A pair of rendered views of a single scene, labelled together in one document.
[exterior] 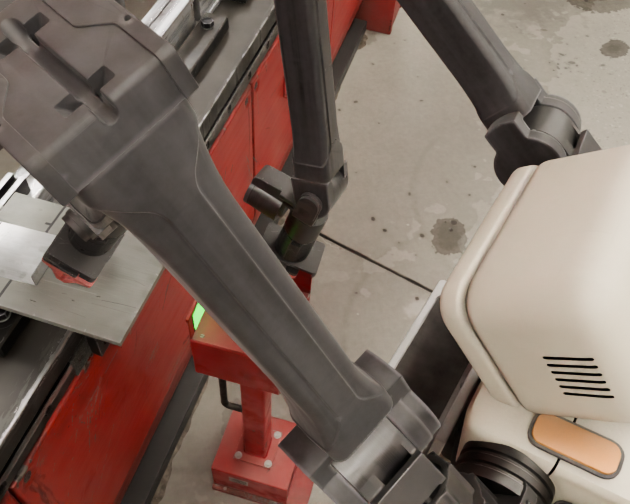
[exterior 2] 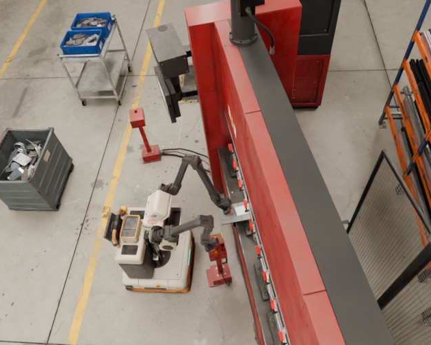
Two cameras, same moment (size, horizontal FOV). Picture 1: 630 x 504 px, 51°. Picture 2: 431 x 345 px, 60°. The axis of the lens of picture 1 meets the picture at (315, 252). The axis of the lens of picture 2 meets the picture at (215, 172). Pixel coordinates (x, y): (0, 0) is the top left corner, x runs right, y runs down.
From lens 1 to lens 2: 2.92 m
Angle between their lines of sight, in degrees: 72
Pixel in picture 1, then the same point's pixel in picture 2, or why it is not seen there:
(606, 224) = (158, 197)
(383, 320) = (211, 332)
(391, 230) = not seen: outside the picture
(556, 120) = (167, 231)
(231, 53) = (256, 291)
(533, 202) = (165, 205)
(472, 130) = not seen: outside the picture
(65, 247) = not seen: hidden behind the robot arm
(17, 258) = (240, 209)
